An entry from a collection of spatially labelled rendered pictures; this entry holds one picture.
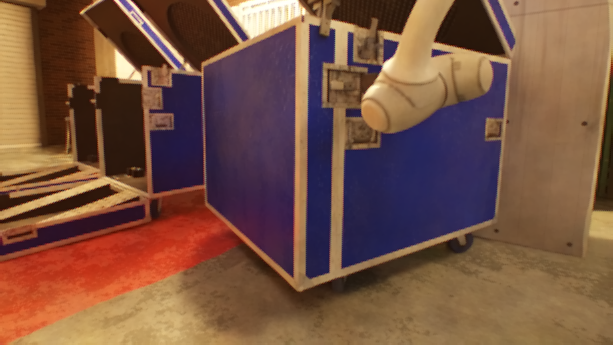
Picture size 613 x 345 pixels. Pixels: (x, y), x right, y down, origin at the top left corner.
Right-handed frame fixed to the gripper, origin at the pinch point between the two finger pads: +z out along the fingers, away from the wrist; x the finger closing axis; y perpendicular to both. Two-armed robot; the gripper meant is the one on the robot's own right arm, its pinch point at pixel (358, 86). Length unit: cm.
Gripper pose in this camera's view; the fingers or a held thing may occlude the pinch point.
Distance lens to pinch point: 97.7
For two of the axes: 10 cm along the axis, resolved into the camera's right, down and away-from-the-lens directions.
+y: 0.1, -9.9, -1.3
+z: -5.4, -1.1, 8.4
